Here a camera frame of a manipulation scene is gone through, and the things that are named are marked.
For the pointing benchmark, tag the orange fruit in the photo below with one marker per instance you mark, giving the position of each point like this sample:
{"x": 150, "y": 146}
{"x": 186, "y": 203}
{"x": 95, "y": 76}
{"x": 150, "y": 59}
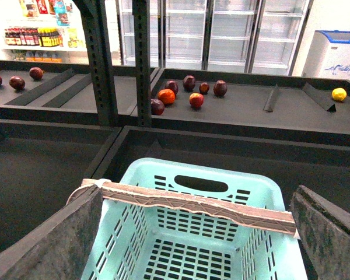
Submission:
{"x": 166, "y": 96}

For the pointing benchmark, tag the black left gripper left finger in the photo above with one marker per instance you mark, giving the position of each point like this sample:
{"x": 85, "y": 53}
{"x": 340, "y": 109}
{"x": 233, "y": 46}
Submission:
{"x": 59, "y": 248}

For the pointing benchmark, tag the glass door refrigerator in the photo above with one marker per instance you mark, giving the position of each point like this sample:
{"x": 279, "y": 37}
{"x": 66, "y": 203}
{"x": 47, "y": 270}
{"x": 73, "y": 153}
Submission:
{"x": 244, "y": 36}

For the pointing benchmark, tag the dark metal rack post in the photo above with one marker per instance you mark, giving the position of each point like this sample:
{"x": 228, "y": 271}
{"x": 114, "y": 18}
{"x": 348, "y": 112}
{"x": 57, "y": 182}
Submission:
{"x": 94, "y": 23}
{"x": 141, "y": 14}

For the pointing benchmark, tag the dark purple fruit back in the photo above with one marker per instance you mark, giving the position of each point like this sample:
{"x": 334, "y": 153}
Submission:
{"x": 189, "y": 83}

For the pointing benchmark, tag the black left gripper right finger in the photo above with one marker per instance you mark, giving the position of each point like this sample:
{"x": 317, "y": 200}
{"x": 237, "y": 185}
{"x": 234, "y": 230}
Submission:
{"x": 324, "y": 230}

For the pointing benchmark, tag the yellow lemon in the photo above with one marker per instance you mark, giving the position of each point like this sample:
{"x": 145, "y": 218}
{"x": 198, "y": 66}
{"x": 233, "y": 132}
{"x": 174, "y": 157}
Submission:
{"x": 339, "y": 94}

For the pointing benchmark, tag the black divider strip left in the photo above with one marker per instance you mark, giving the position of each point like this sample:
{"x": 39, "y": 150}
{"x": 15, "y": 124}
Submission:
{"x": 31, "y": 95}

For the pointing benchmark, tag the sauce bottles on shelf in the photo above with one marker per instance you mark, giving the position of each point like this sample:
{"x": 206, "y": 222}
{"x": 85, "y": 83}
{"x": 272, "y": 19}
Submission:
{"x": 30, "y": 36}

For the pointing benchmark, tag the dark purple fruit front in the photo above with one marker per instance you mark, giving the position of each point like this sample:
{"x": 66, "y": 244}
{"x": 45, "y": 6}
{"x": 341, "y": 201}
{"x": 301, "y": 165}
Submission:
{"x": 157, "y": 107}

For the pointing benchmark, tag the dark purple fruit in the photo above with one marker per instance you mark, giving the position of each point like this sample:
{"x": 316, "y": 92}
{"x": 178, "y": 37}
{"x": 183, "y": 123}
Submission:
{"x": 157, "y": 107}
{"x": 172, "y": 85}
{"x": 220, "y": 88}
{"x": 189, "y": 83}

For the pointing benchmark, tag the small red fruit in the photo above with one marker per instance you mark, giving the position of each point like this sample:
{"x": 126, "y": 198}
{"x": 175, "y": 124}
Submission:
{"x": 204, "y": 88}

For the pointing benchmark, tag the dark purple fruit right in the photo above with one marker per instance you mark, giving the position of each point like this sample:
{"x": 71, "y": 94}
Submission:
{"x": 220, "y": 88}

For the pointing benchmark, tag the dark fruit left back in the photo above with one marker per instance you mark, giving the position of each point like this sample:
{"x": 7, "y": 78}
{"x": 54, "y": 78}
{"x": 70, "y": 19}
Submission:
{"x": 36, "y": 73}

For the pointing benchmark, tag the black divider strip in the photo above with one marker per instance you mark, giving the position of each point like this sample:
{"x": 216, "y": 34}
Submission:
{"x": 66, "y": 95}
{"x": 31, "y": 95}

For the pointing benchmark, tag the black shelf divider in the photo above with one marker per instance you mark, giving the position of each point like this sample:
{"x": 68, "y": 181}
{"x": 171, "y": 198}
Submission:
{"x": 322, "y": 100}
{"x": 271, "y": 99}

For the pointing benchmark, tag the white chest freezer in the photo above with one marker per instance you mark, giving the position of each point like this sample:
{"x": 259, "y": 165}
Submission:
{"x": 329, "y": 55}

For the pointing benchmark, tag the dark fruit left middle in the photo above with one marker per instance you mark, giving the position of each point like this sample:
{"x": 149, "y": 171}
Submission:
{"x": 17, "y": 82}

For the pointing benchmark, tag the red apple on shelf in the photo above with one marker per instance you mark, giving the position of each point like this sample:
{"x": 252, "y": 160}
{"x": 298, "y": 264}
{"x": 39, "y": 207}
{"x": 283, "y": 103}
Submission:
{"x": 196, "y": 100}

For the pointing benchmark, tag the light blue plastic basket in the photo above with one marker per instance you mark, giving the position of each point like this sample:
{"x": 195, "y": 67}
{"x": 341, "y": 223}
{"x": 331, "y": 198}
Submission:
{"x": 135, "y": 242}

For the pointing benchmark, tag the black shelf divider right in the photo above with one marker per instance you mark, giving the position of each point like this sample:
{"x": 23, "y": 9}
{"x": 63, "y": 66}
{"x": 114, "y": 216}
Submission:
{"x": 322, "y": 100}

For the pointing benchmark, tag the brown basket handle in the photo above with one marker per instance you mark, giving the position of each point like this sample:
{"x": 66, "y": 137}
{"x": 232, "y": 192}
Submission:
{"x": 248, "y": 216}

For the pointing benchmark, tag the dark metal rack post left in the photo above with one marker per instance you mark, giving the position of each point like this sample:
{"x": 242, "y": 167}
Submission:
{"x": 94, "y": 23}

